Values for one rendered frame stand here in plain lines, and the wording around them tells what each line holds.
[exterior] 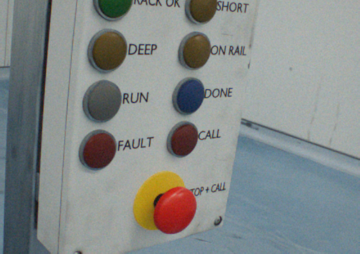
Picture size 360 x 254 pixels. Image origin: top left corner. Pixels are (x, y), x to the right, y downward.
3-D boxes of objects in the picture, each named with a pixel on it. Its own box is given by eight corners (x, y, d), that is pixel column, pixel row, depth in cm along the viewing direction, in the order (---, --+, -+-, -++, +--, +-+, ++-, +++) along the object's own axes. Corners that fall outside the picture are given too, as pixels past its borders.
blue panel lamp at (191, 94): (204, 113, 44) (209, 80, 43) (177, 116, 42) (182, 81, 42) (197, 110, 45) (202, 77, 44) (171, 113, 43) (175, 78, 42)
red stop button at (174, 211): (197, 232, 44) (204, 188, 43) (159, 242, 42) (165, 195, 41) (163, 210, 48) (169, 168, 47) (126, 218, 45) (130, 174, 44)
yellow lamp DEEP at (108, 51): (126, 71, 38) (131, 32, 37) (92, 72, 36) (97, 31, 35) (120, 69, 38) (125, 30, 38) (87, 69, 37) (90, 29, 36)
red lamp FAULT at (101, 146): (116, 168, 40) (120, 132, 39) (83, 173, 38) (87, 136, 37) (110, 164, 40) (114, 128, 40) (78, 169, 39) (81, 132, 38)
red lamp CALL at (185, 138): (198, 155, 45) (202, 123, 44) (171, 159, 43) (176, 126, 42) (191, 152, 46) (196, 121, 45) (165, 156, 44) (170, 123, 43)
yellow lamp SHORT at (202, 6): (216, 24, 42) (222, -11, 41) (190, 22, 40) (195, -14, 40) (210, 22, 43) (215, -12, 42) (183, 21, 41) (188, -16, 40)
